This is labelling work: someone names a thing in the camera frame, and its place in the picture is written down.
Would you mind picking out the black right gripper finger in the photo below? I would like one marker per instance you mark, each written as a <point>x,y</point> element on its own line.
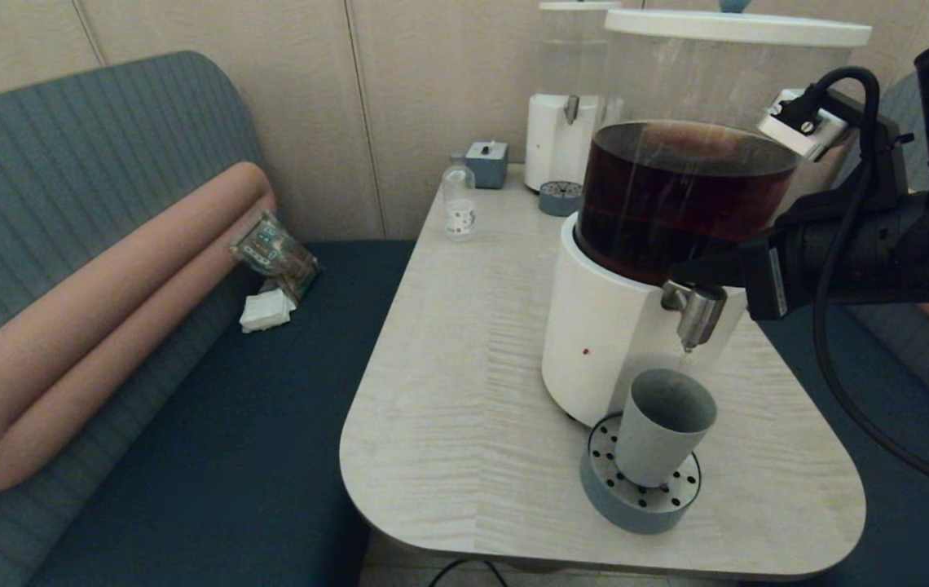
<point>721,279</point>
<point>717,261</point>

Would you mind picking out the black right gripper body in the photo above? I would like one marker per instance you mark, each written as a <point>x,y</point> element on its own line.
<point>864,253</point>

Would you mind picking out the silver metal dispenser tap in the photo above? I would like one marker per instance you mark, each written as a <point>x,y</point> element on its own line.
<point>697,318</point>

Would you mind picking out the grey plastic cup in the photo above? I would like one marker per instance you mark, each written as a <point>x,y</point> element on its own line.
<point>660,432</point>

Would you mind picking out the large dispenser with dark tea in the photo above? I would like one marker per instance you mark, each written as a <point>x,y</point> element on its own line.
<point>619,350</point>

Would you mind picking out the small blue drip tray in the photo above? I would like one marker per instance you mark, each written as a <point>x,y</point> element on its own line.
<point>558,200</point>

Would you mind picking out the small white water dispenser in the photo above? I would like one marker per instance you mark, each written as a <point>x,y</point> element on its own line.
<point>554,139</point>

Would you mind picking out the large white dispenser lid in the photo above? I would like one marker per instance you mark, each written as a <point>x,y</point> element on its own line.
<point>733,27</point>

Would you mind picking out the large blue perforated drip tray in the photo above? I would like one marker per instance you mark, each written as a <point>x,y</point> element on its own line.
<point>636,509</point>

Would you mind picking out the small blue tissue box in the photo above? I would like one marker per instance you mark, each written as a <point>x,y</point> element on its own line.
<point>487,167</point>

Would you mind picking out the clear plastic bottle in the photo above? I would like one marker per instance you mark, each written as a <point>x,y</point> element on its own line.
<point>459,212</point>

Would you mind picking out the blue booth sofa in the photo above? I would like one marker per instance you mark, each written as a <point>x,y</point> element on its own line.
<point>921,538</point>
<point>65,163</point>

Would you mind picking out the small white dispenser lid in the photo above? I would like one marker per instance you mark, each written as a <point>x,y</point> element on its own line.
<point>574,6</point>

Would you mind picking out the green snack packet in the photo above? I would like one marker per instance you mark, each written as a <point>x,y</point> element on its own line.
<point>273,249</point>

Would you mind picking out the white folded napkin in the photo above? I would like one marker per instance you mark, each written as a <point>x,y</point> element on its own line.
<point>266,311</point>

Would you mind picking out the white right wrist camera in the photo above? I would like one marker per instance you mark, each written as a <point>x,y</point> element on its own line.
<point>803,126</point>

